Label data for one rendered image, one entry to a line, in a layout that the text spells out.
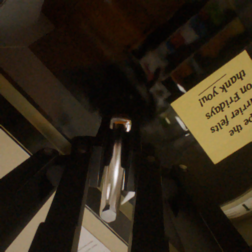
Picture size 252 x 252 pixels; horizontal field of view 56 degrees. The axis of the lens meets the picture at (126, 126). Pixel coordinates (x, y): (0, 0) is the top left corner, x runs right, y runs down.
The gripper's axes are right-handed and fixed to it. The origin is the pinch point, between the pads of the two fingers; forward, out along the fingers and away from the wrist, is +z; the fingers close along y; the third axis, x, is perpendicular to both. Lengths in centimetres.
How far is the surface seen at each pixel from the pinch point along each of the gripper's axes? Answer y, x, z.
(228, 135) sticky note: 10.1, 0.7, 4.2
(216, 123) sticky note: 8.7, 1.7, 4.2
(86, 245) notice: -7, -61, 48
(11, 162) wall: -33, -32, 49
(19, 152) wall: -30, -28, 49
